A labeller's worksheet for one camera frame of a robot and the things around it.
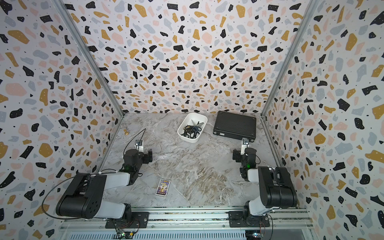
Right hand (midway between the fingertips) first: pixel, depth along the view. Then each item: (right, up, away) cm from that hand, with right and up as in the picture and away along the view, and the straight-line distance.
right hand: (243, 148), depth 95 cm
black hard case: (-2, +15, +12) cm, 19 cm away
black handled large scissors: (-36, +12, +15) cm, 41 cm away
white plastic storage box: (-30, +21, +25) cm, 44 cm away
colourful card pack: (-48, -20, -12) cm, 53 cm away
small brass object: (-82, +10, +14) cm, 84 cm away
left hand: (-62, 0, -2) cm, 62 cm away
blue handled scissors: (-30, +14, +15) cm, 37 cm away
